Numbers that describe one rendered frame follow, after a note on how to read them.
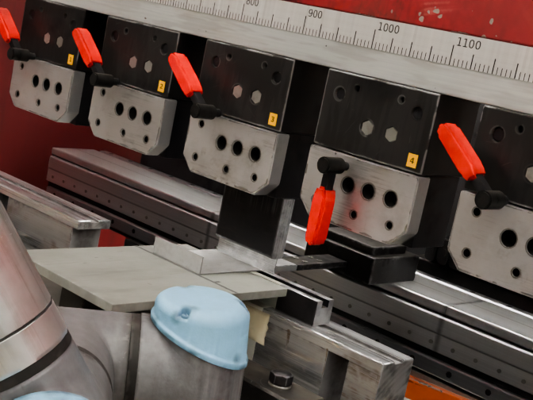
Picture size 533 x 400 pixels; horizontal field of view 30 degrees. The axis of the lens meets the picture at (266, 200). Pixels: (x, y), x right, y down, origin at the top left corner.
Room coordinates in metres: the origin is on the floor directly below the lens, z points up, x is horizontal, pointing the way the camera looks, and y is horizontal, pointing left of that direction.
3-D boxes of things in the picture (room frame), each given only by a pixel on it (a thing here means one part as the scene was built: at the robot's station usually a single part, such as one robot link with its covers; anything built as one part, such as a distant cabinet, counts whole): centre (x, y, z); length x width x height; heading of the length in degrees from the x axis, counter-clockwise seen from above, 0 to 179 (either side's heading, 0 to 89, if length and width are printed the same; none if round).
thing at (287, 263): (1.32, -0.10, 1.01); 0.26 x 0.12 x 0.05; 139
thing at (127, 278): (1.10, 0.11, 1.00); 0.26 x 0.18 x 0.01; 139
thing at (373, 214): (1.09, -0.12, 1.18); 0.15 x 0.09 x 0.17; 49
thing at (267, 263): (1.21, 0.01, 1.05); 0.10 x 0.02 x 0.10; 49
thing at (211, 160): (1.22, 0.03, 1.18); 0.15 x 0.09 x 0.17; 49
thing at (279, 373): (1.07, -0.06, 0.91); 0.03 x 0.03 x 0.02
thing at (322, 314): (1.19, -0.02, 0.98); 0.20 x 0.03 x 0.03; 49
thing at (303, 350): (1.17, -0.03, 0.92); 0.39 x 0.06 x 0.10; 49
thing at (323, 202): (1.06, -0.06, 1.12); 0.04 x 0.02 x 0.10; 139
